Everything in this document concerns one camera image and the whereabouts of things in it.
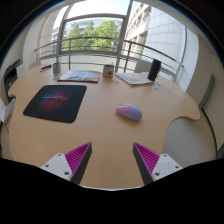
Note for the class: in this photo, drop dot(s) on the red and white tin can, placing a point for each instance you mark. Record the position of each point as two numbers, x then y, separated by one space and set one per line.
108 71

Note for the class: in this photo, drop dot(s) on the red and blue magazine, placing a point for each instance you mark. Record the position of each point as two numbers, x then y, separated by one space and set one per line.
80 76

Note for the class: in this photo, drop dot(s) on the grey metal balcony railing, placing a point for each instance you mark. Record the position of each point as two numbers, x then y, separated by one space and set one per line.
100 40

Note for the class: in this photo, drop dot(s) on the printed white mug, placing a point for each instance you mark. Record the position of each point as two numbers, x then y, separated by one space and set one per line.
56 70

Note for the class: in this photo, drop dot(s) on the black and white printer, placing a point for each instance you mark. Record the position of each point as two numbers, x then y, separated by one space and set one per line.
11 76

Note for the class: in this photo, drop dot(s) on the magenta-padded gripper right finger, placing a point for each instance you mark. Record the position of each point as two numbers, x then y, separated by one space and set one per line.
165 164

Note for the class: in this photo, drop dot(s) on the black mouse pad, red-blue print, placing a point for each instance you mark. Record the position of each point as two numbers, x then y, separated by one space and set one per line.
55 102

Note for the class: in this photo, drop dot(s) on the blue stapler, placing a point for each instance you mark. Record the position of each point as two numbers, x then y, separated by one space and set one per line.
45 68

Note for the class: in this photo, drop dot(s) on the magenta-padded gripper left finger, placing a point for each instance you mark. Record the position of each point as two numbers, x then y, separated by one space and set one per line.
58 164

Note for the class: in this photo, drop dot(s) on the white and blue picture book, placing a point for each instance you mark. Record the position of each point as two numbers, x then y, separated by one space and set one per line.
134 79

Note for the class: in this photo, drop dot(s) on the black cylindrical speaker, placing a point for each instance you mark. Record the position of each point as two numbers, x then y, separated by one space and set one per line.
154 70

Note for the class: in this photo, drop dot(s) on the pink and lilac computer mouse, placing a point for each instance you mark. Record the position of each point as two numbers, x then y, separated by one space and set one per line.
130 112

